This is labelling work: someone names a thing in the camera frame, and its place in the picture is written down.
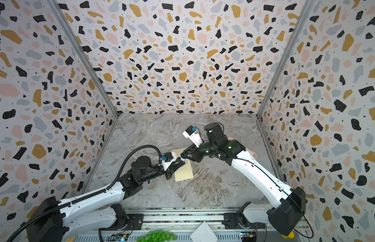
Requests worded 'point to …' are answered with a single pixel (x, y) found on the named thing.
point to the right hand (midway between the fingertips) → (180, 152)
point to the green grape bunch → (158, 235)
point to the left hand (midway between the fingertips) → (182, 158)
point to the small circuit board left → (120, 237)
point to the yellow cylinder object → (291, 235)
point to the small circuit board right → (248, 237)
